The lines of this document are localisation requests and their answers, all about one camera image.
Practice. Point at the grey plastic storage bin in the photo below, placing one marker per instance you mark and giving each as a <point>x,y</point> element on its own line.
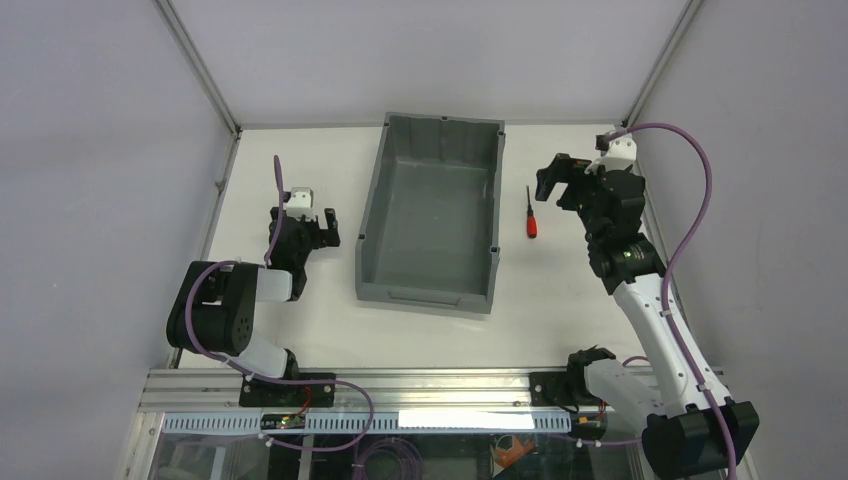
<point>429,234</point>

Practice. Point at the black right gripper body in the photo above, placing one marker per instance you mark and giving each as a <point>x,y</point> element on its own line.
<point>577,181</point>

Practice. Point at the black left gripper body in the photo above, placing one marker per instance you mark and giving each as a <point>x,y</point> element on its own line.
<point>304,225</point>

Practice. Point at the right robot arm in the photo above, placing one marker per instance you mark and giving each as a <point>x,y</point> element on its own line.
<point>689,424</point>

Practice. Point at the red handled screwdriver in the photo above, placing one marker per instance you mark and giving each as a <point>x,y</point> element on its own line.
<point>531,223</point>

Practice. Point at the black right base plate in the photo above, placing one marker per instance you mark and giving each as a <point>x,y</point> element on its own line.
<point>561,388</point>

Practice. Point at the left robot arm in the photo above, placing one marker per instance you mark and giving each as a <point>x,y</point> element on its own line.
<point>213,312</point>

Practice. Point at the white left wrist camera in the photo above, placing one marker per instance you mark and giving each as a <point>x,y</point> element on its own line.
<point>299,203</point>

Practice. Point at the aluminium front rail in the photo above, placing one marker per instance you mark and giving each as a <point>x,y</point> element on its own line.
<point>220,390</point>

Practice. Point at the orange object under table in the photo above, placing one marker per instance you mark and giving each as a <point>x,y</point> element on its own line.
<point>507,449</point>

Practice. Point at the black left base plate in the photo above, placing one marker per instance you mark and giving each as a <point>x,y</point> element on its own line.
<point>320,393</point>

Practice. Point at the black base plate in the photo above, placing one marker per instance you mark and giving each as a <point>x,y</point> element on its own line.
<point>561,388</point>
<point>320,393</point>

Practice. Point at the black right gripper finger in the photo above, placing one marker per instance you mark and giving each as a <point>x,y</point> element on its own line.
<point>572,198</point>
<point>563,169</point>

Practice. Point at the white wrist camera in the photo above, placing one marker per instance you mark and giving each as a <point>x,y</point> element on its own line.
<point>617,151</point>
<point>299,203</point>

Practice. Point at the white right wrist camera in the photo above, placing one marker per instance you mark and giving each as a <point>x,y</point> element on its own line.
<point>617,151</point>

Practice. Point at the white slotted cable duct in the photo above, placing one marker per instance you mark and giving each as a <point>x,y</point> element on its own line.
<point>407,421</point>

